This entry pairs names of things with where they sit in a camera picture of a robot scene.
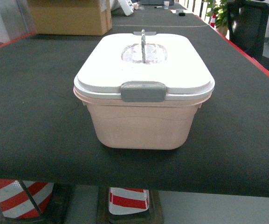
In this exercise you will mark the white box lid grey latches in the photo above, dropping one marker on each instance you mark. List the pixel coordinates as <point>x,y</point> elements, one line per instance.
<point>144,68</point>

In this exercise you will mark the pink plastic storage box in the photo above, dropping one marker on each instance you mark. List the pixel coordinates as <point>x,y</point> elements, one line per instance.
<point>141,125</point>

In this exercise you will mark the brown cardboard box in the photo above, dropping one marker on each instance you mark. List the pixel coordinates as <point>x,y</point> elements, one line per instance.
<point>71,17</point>

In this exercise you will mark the red white traffic cone right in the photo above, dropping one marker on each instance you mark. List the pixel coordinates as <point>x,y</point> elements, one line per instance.
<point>128,206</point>

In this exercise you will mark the red white traffic cone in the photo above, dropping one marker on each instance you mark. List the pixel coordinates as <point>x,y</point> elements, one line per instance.
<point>128,206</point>
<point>29,202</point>

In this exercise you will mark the white paper cup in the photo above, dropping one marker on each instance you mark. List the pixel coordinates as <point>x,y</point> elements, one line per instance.
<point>166,4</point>

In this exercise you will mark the green potted plant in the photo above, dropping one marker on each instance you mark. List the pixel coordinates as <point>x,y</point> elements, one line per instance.
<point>219,9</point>

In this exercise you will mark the black mesh chair right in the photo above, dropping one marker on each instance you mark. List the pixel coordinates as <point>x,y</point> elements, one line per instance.
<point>247,24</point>

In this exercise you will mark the red white traffic cone left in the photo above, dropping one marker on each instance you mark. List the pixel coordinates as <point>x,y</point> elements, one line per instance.
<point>29,202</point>

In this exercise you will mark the red metal table frame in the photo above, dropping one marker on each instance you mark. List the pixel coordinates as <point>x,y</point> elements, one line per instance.
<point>253,58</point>

